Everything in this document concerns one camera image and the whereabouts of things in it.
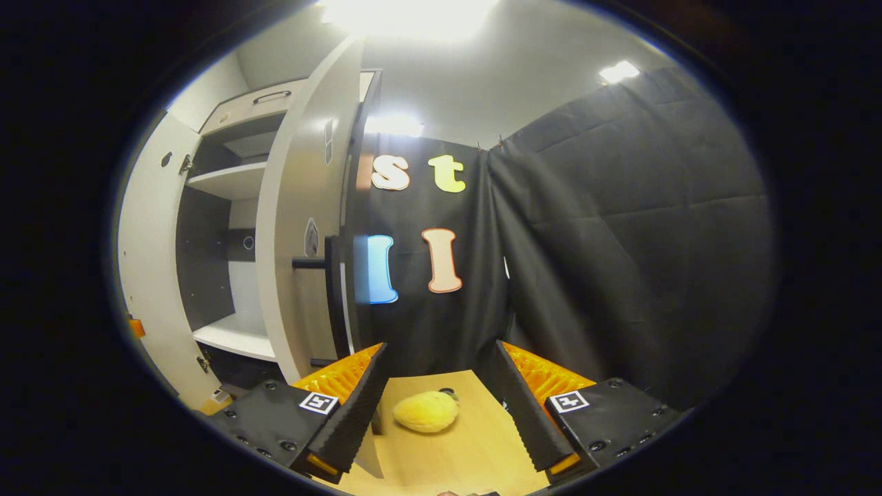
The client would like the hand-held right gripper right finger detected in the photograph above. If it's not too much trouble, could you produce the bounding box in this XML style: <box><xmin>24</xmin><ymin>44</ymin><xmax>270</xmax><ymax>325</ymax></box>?
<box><xmin>491</xmin><ymin>340</ymin><xmax>683</xmax><ymax>483</ymax></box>

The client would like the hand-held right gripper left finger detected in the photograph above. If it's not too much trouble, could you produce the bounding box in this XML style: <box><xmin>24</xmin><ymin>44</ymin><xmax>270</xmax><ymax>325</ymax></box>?
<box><xmin>207</xmin><ymin>342</ymin><xmax>389</xmax><ymax>485</ymax></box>

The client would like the white cabinet door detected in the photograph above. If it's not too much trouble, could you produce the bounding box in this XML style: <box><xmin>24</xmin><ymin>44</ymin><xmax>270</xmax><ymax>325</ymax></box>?
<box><xmin>116</xmin><ymin>114</ymin><xmax>223</xmax><ymax>412</ymax></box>
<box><xmin>255</xmin><ymin>38</ymin><xmax>366</xmax><ymax>384</ymax></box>

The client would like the white and grey cabinet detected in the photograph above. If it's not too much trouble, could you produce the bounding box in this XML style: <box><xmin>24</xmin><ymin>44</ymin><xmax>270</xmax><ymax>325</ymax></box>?
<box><xmin>174</xmin><ymin>69</ymin><xmax>384</xmax><ymax>392</ymax></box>

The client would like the white cabinet shelf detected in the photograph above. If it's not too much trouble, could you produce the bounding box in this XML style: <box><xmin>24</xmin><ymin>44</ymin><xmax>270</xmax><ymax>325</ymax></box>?
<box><xmin>185</xmin><ymin>161</ymin><xmax>269</xmax><ymax>203</ymax></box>

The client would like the white cabinet drawer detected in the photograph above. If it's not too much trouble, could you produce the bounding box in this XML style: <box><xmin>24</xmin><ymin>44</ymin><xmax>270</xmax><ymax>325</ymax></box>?
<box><xmin>199</xmin><ymin>79</ymin><xmax>308</xmax><ymax>136</ymax></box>

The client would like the yellow plush toy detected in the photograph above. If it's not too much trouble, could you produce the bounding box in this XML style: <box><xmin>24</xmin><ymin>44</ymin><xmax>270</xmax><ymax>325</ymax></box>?
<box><xmin>393</xmin><ymin>389</ymin><xmax>461</xmax><ymax>434</ymax></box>

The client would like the black backdrop cloth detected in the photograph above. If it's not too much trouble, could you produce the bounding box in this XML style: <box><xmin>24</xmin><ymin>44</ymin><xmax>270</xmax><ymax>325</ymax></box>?
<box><xmin>345</xmin><ymin>65</ymin><xmax>777</xmax><ymax>414</ymax></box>

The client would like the ceiling light panel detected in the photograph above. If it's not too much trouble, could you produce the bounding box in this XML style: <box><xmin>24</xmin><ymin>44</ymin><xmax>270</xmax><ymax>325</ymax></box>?
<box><xmin>317</xmin><ymin>0</ymin><xmax>498</xmax><ymax>43</ymax></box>
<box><xmin>597</xmin><ymin>61</ymin><xmax>642</xmax><ymax>85</ymax></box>

